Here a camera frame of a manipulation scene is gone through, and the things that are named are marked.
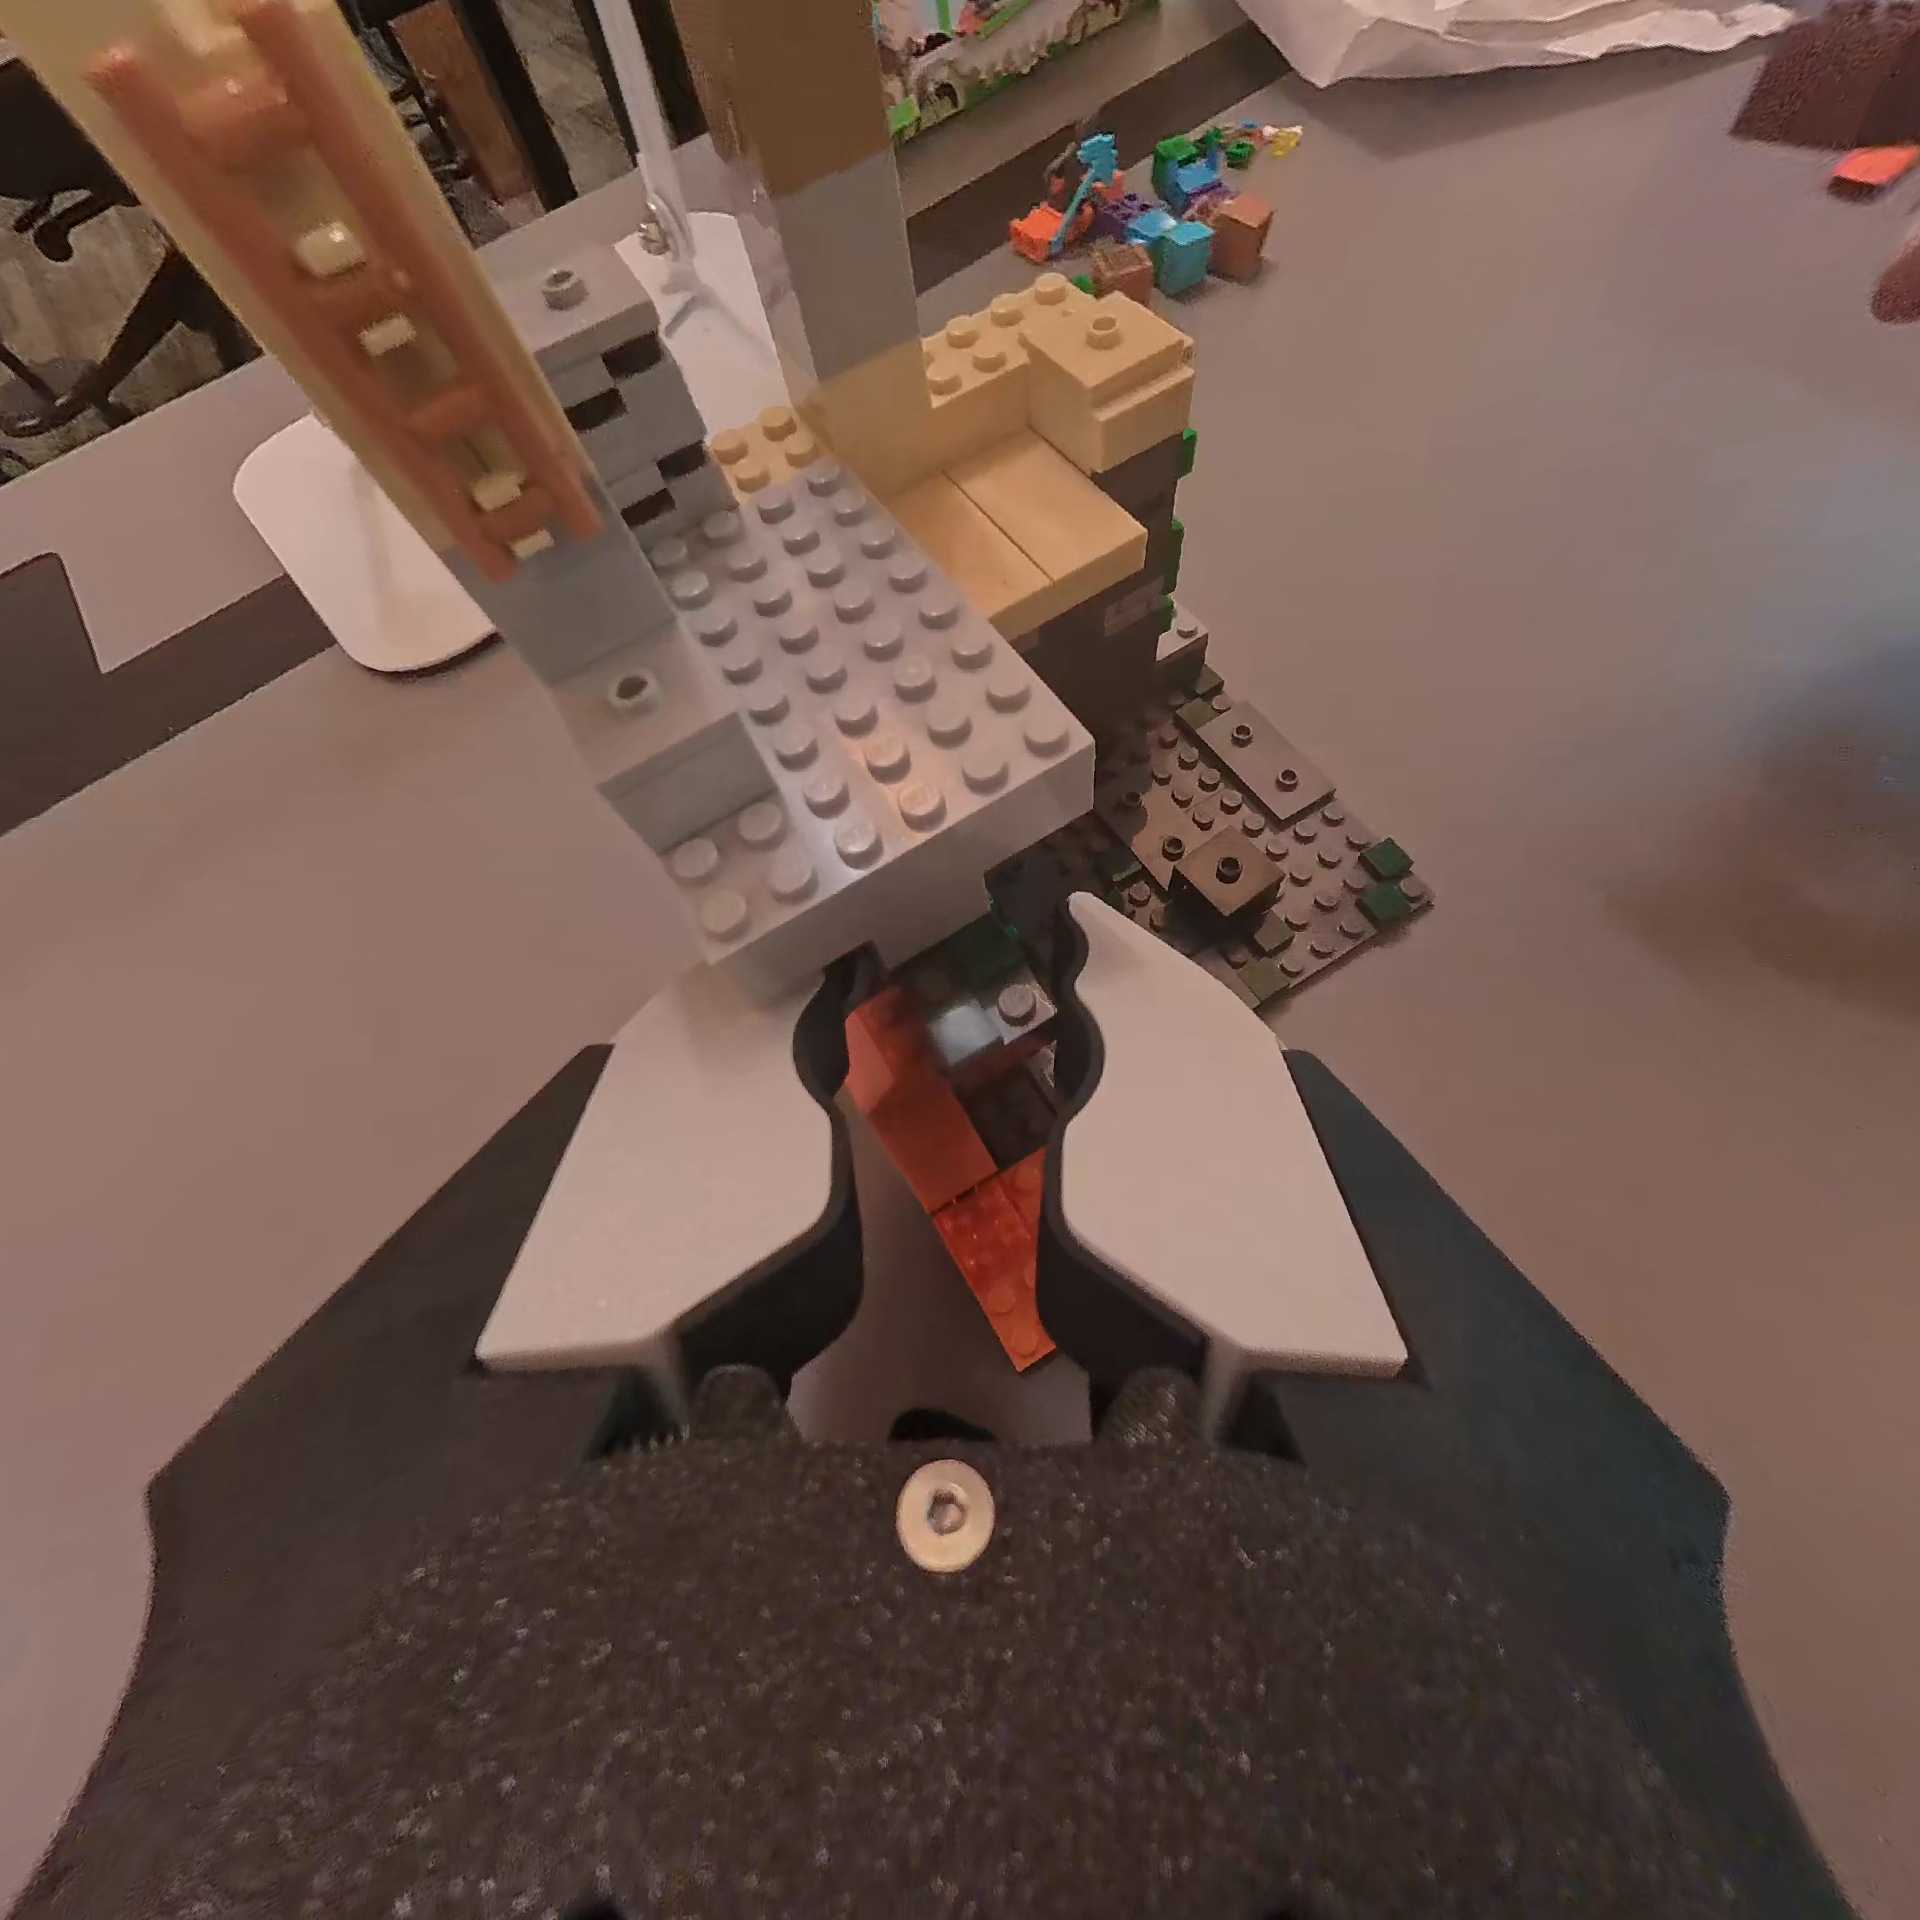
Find light grey desk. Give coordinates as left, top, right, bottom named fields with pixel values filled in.
left=0, top=0, right=1920, bottom=1913

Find black office chair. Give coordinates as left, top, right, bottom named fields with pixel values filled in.
left=0, top=59, right=268, bottom=452

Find white plastic bag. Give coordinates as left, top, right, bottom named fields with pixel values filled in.
left=1233, top=0, right=1803, bottom=90

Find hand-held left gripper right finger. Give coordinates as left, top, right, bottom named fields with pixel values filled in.
left=1038, top=893, right=1415, bottom=1389

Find green toy box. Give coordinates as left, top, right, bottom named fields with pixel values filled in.
left=869, top=0, right=1166, bottom=147

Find white monitor stand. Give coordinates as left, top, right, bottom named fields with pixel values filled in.
left=595, top=0, right=783, bottom=357
left=231, top=409, right=505, bottom=677

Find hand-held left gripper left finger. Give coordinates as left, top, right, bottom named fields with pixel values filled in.
left=472, top=947, right=889, bottom=1396

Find toy brick building model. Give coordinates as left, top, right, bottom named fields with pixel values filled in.
left=39, top=0, right=1437, bottom=1377

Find pile of small brick pieces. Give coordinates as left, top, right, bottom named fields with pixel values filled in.
left=1011, top=123, right=1306, bottom=305

